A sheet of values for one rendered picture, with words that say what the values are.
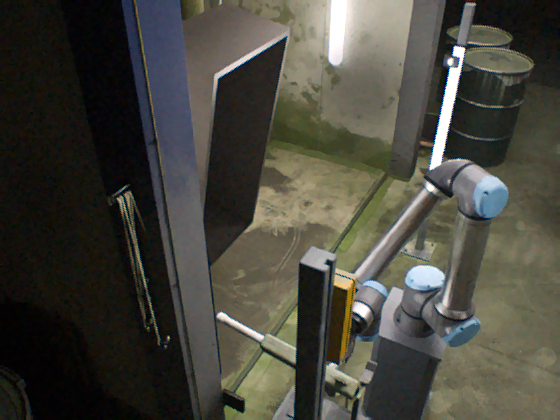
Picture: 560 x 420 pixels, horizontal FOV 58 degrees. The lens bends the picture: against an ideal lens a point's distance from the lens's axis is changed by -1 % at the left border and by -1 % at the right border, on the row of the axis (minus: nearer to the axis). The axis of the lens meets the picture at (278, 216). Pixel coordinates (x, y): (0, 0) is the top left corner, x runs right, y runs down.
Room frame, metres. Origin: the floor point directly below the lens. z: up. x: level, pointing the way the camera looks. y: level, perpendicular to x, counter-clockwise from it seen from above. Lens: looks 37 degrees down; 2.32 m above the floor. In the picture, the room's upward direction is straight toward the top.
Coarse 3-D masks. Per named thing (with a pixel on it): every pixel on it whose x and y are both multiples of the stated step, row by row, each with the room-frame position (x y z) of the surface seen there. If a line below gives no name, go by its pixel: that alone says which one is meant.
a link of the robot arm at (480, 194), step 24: (480, 168) 1.37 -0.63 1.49; (456, 192) 1.34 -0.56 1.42; (480, 192) 1.27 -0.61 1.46; (504, 192) 1.28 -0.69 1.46; (480, 216) 1.27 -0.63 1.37; (456, 240) 1.31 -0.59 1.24; (480, 240) 1.27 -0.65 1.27; (456, 264) 1.29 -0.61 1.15; (480, 264) 1.29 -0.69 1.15; (456, 288) 1.28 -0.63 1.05; (432, 312) 1.34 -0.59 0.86; (456, 312) 1.28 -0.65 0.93; (456, 336) 1.23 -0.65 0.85
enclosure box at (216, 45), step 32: (192, 32) 2.09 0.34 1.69; (224, 32) 2.14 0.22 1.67; (256, 32) 2.19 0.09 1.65; (288, 32) 2.28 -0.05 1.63; (192, 64) 1.82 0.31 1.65; (224, 64) 1.86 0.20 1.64; (256, 64) 2.39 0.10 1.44; (192, 96) 1.83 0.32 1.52; (224, 96) 2.49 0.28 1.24; (256, 96) 2.39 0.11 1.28; (224, 128) 2.50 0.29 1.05; (256, 128) 2.40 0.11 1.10; (224, 160) 2.51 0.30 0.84; (256, 160) 2.40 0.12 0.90; (224, 192) 2.52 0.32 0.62; (256, 192) 2.41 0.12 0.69; (224, 224) 2.38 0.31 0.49
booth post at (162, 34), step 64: (64, 0) 1.12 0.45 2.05; (128, 0) 1.06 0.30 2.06; (128, 64) 1.05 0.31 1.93; (128, 128) 1.07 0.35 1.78; (192, 128) 1.20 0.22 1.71; (192, 192) 1.17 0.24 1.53; (128, 256) 1.12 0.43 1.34; (192, 256) 1.14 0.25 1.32; (192, 320) 1.11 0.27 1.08; (192, 384) 1.06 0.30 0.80
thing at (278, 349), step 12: (228, 324) 1.05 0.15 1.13; (240, 324) 1.04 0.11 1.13; (252, 336) 1.00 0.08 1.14; (264, 348) 0.95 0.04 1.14; (276, 348) 0.94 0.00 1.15; (288, 348) 0.93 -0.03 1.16; (288, 360) 0.90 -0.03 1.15; (336, 372) 0.85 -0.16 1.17; (336, 384) 0.81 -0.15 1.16; (348, 384) 0.81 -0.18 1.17; (348, 396) 0.79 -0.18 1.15
